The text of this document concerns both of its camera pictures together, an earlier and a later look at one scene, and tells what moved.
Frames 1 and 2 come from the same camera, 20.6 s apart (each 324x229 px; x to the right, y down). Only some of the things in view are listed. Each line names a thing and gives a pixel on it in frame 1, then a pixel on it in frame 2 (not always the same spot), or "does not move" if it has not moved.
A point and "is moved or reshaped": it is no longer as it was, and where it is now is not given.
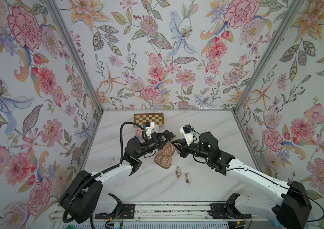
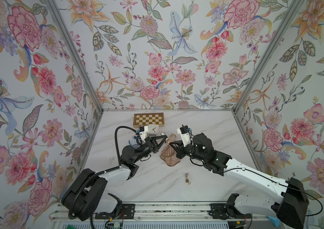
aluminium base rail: x=117 y=211 does not move
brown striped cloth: x=163 y=157 is moved or reshaped
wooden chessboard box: x=141 y=119 does not move
